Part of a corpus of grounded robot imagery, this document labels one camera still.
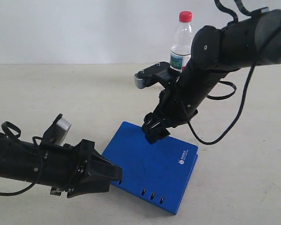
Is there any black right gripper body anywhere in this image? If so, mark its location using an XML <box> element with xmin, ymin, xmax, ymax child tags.
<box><xmin>152</xmin><ymin>77</ymin><xmax>198</xmax><ymax>128</ymax></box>

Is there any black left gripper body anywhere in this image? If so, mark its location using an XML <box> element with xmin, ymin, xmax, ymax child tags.
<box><xmin>50</xmin><ymin>139</ymin><xmax>95</xmax><ymax>196</ymax></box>

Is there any blue ring binder notebook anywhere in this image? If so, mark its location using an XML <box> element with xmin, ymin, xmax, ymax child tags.
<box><xmin>102</xmin><ymin>121</ymin><xmax>198</xmax><ymax>215</ymax></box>

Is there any clear plastic water bottle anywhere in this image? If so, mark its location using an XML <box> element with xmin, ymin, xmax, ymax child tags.
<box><xmin>170</xmin><ymin>11</ymin><xmax>193</xmax><ymax>72</ymax></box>

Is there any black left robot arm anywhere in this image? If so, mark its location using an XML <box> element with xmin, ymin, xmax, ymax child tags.
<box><xmin>0</xmin><ymin>133</ymin><xmax>122</xmax><ymax>198</ymax></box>

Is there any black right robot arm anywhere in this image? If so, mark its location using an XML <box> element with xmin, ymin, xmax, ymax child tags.
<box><xmin>134</xmin><ymin>9</ymin><xmax>281</xmax><ymax>144</ymax></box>

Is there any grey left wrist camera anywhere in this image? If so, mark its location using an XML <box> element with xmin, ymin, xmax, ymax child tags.
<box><xmin>41</xmin><ymin>113</ymin><xmax>72</xmax><ymax>145</ymax></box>

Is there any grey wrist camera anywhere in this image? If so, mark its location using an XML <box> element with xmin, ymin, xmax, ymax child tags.
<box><xmin>41</xmin><ymin>113</ymin><xmax>72</xmax><ymax>145</ymax></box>
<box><xmin>134</xmin><ymin>61</ymin><xmax>180</xmax><ymax>89</ymax></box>

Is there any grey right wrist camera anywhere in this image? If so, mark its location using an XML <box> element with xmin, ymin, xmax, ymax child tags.
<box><xmin>134</xmin><ymin>61</ymin><xmax>180</xmax><ymax>89</ymax></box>

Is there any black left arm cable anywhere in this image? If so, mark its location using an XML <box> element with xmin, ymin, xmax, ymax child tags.
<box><xmin>0</xmin><ymin>121</ymin><xmax>45</xmax><ymax>196</ymax></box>

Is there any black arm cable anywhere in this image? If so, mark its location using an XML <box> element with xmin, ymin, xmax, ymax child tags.
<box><xmin>0</xmin><ymin>121</ymin><xmax>45</xmax><ymax>196</ymax></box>
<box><xmin>177</xmin><ymin>0</ymin><xmax>281</xmax><ymax>145</ymax></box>

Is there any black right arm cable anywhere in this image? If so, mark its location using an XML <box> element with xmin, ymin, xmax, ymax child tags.
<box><xmin>177</xmin><ymin>0</ymin><xmax>281</xmax><ymax>145</ymax></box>

